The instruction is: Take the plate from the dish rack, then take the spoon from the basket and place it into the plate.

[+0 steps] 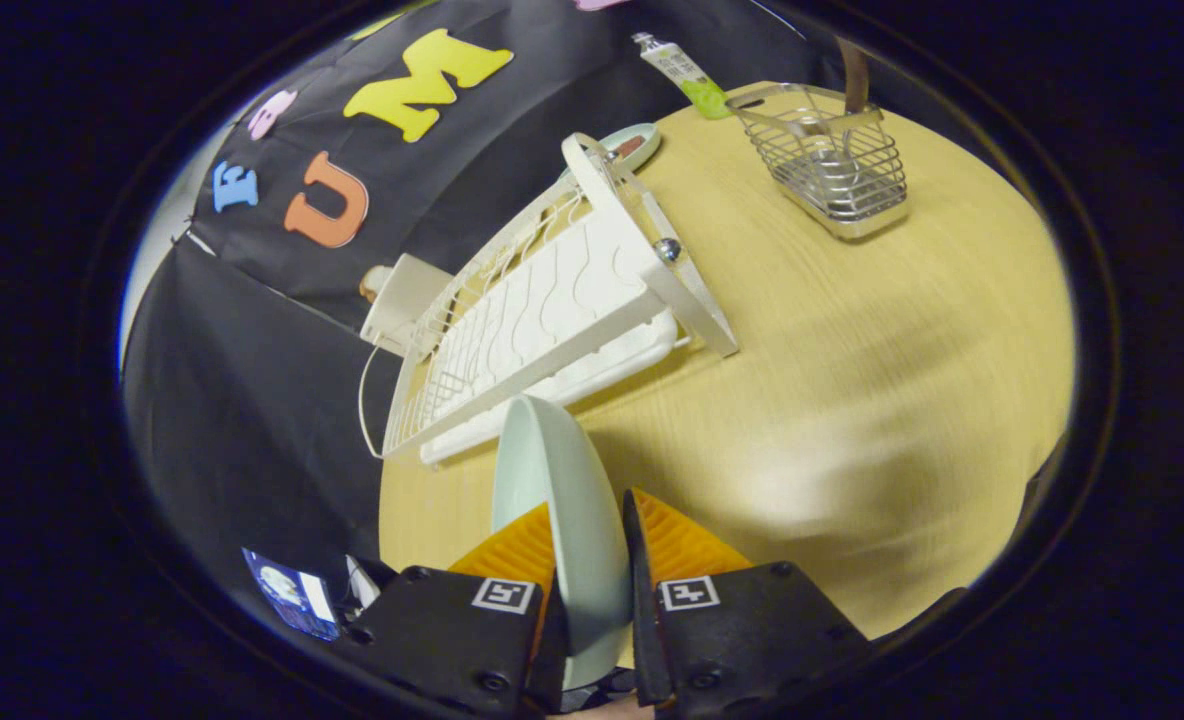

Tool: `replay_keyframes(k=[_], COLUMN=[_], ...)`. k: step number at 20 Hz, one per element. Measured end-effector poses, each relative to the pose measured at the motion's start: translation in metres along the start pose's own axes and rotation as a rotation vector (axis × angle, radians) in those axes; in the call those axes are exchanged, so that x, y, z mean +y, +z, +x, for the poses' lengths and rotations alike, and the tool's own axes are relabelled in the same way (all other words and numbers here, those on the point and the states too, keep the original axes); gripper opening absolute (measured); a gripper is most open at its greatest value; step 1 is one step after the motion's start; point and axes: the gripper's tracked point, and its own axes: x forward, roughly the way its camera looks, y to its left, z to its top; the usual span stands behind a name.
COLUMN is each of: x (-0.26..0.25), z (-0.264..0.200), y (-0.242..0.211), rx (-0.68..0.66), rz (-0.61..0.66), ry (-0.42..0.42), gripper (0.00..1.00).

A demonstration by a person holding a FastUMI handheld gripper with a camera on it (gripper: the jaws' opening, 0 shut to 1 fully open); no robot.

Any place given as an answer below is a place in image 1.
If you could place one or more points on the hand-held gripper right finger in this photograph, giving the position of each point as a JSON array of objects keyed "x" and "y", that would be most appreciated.
[{"x": 642, "y": 600}]

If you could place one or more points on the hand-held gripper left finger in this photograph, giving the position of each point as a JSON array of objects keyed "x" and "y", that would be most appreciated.
[{"x": 452, "y": 630}]

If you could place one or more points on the pale green plate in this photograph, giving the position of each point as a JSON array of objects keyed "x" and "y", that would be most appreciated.
[{"x": 562, "y": 500}]

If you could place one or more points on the white dish rack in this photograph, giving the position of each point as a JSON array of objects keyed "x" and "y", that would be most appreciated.
[{"x": 552, "y": 300}]

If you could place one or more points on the round plate with food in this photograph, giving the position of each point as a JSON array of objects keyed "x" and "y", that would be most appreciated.
[{"x": 644, "y": 150}]

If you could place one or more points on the blue printed card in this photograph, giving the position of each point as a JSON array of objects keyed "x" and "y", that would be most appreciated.
[{"x": 292, "y": 595}]

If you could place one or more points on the white toaster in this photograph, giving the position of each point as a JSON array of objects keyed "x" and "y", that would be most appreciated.
[{"x": 402, "y": 300}]

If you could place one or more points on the brown bread slice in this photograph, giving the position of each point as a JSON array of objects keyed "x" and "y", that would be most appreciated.
[{"x": 372, "y": 285}]

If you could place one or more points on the brown food piece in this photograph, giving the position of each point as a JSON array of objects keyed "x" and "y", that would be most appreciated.
[{"x": 630, "y": 147}]

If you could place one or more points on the green label drink bottle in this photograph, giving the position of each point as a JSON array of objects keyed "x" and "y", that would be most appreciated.
[{"x": 687, "y": 78}]

